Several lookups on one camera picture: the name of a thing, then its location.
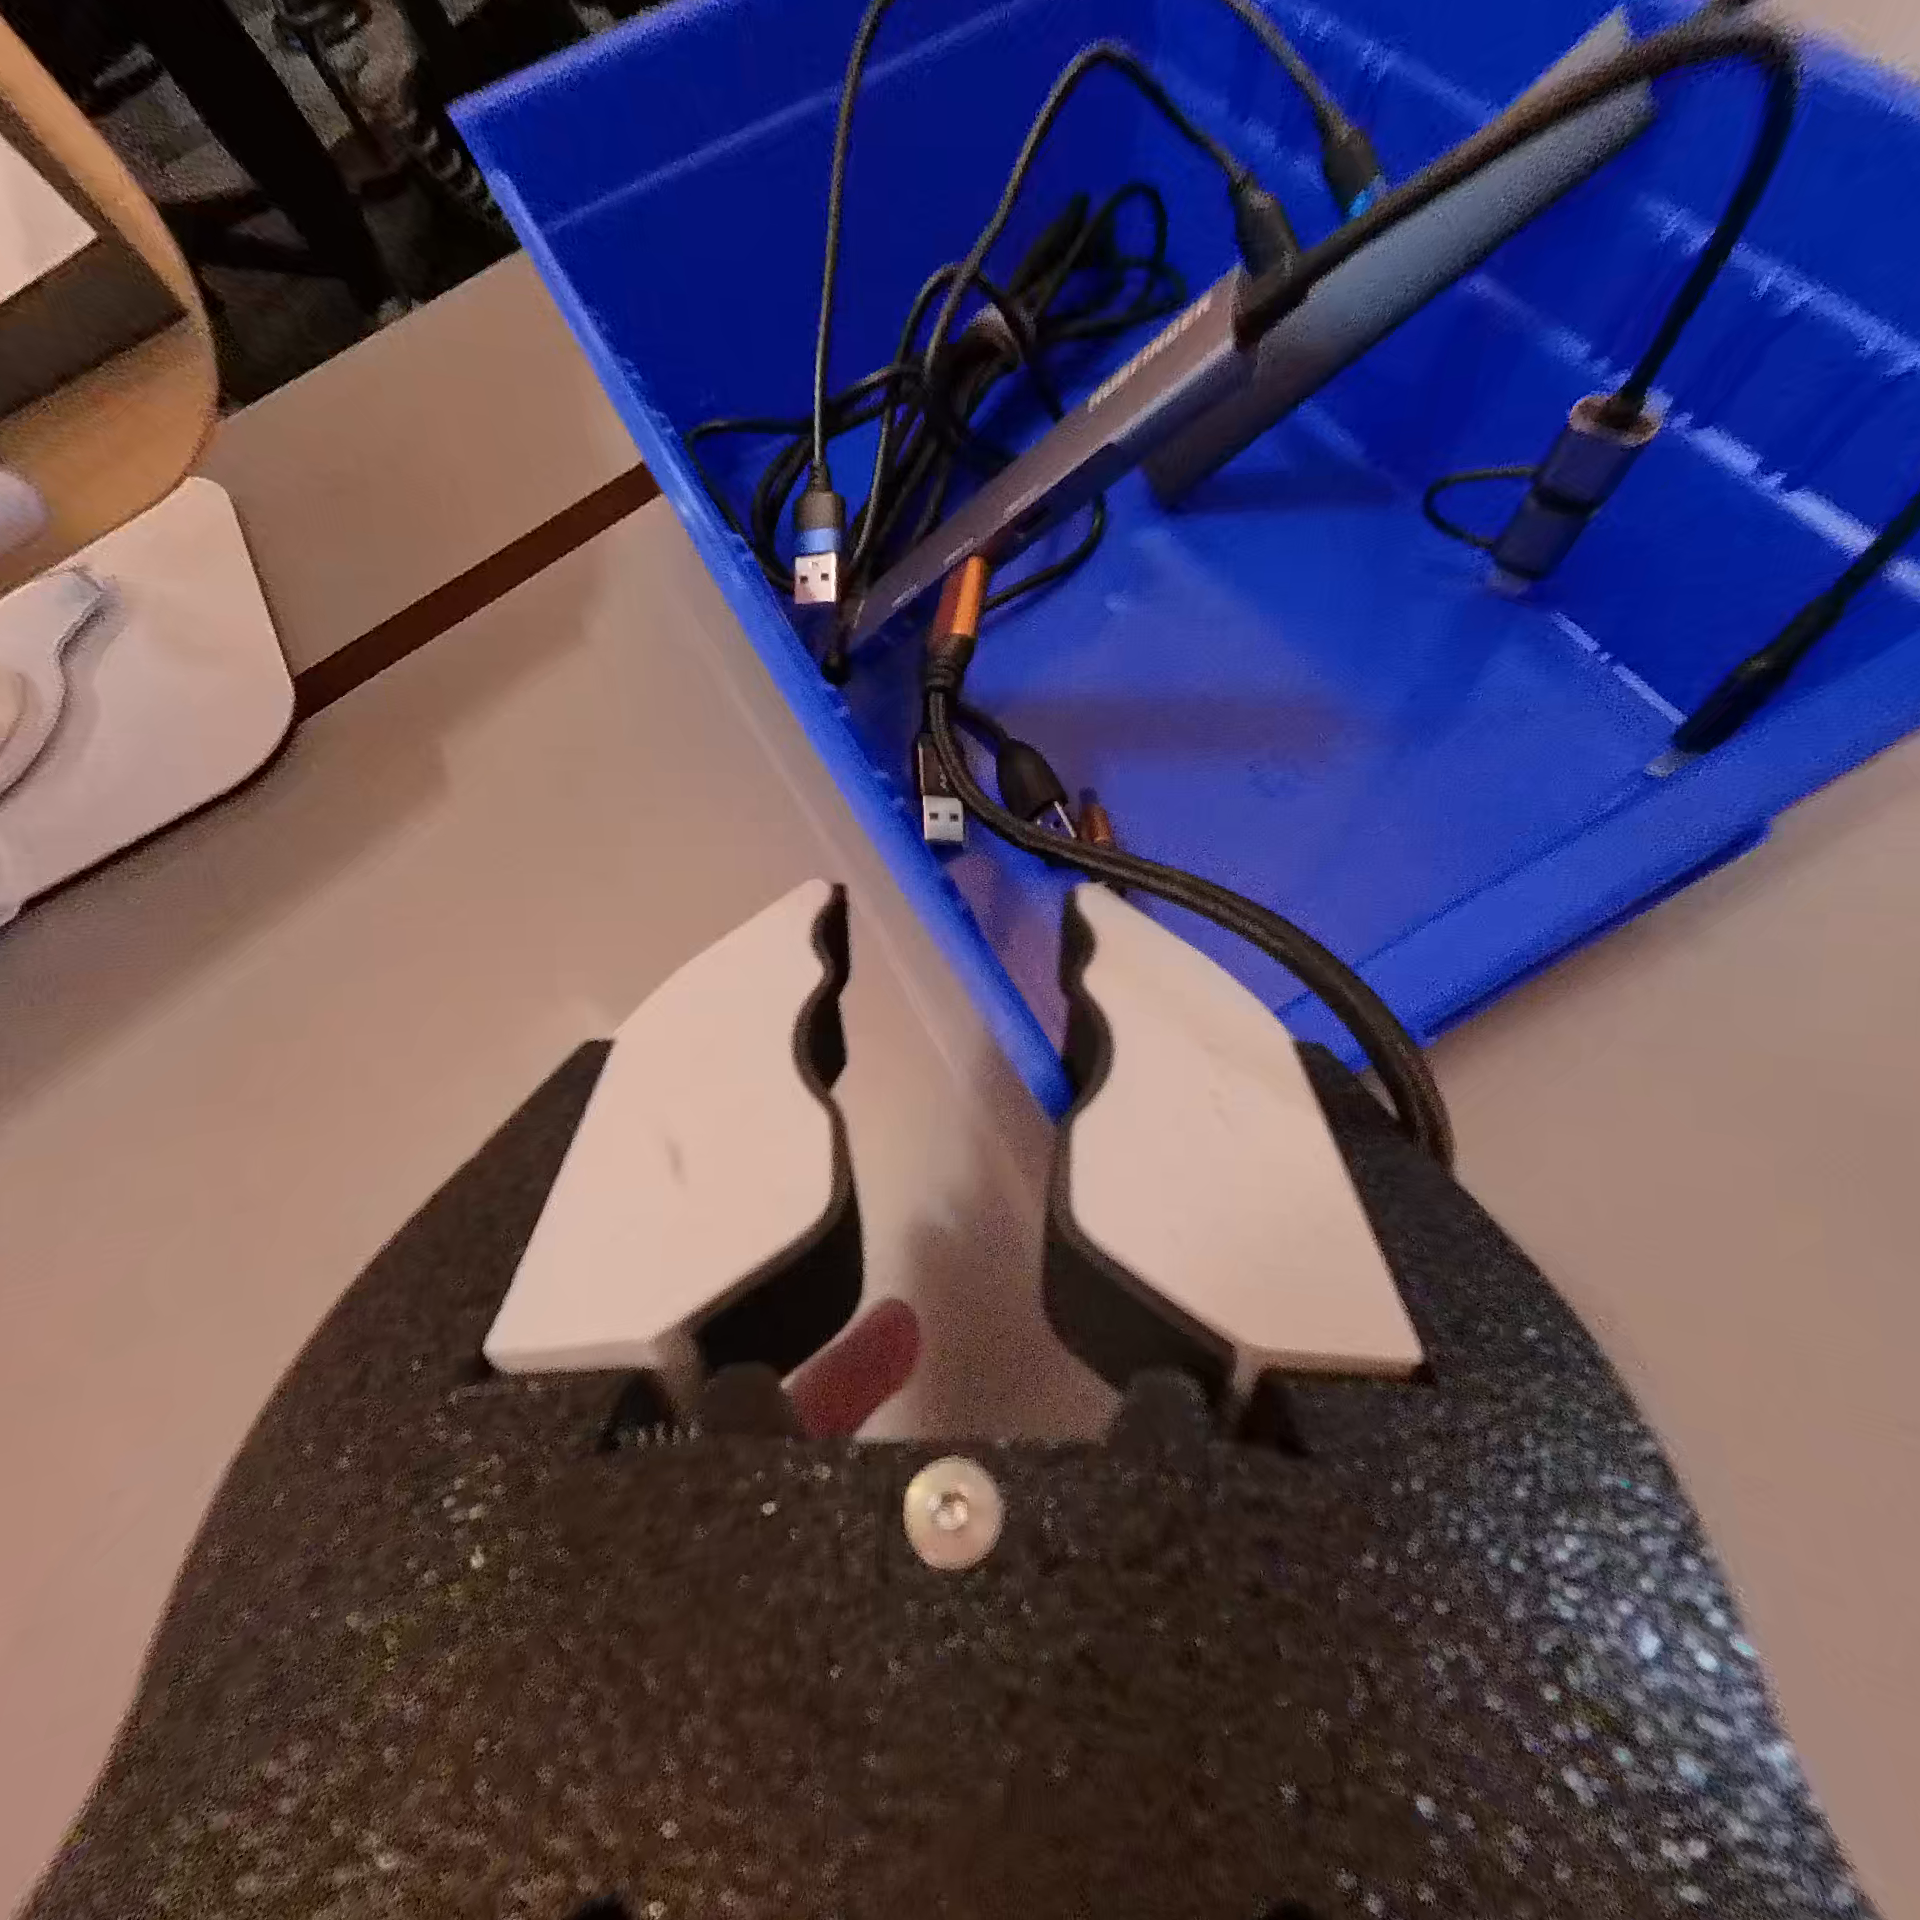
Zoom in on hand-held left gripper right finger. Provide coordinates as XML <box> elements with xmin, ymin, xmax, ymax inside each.
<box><xmin>1045</xmin><ymin>880</ymin><xmax>1426</xmax><ymax>1406</ymax></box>

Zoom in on blue plastic bin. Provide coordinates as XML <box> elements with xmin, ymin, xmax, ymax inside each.
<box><xmin>451</xmin><ymin>0</ymin><xmax>1920</xmax><ymax>1116</ymax></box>

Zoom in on braided black cable orange plug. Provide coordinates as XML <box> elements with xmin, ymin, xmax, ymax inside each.
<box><xmin>913</xmin><ymin>502</ymin><xmax>1920</xmax><ymax>1170</ymax></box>

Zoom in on black hub cable grey plug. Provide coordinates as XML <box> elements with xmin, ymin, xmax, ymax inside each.
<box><xmin>1488</xmin><ymin>23</ymin><xmax>1801</xmax><ymax>597</ymax></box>

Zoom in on grey desk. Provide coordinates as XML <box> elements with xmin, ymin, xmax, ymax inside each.
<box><xmin>0</xmin><ymin>0</ymin><xmax>1920</xmax><ymax>1920</ymax></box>

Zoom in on wooden document stand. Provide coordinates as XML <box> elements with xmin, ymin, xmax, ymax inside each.
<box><xmin>0</xmin><ymin>16</ymin><xmax>298</xmax><ymax>925</ymax></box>

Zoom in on thin black cable black plug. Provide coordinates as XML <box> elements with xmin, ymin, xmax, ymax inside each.
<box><xmin>687</xmin><ymin>47</ymin><xmax>1306</xmax><ymax>685</ymax></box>

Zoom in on grey usb hub white print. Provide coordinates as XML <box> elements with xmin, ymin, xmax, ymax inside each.
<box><xmin>840</xmin><ymin>277</ymin><xmax>1258</xmax><ymax>648</ymax></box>

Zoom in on black cable silver usb plug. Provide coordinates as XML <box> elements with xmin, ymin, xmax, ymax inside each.
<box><xmin>913</xmin><ymin>681</ymin><xmax>972</xmax><ymax>850</ymax></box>

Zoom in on black cable with blue plugs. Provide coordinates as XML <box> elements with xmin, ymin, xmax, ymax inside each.
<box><xmin>786</xmin><ymin>0</ymin><xmax>1388</xmax><ymax>609</ymax></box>

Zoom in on plain grey usb hub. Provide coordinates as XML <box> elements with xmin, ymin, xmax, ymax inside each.
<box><xmin>1146</xmin><ymin>16</ymin><xmax>1664</xmax><ymax>511</ymax></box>

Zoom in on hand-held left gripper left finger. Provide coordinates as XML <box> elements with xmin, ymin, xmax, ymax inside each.
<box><xmin>484</xmin><ymin>877</ymin><xmax>867</xmax><ymax>1406</ymax></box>

